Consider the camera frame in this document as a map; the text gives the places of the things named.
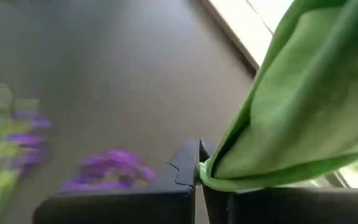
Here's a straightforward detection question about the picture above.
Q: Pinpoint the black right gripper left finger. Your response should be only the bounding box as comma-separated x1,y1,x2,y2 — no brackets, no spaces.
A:
32,139,200,224

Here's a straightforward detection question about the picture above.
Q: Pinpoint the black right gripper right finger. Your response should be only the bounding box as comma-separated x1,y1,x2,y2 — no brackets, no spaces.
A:
199,139,358,224

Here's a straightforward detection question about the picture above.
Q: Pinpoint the purple artificial flower bunch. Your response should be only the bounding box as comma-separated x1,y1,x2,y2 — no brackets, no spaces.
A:
0,82,54,224
60,148,158,192

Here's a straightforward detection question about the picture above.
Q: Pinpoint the pink artificial tulip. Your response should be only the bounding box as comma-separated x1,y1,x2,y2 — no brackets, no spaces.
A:
197,0,358,193

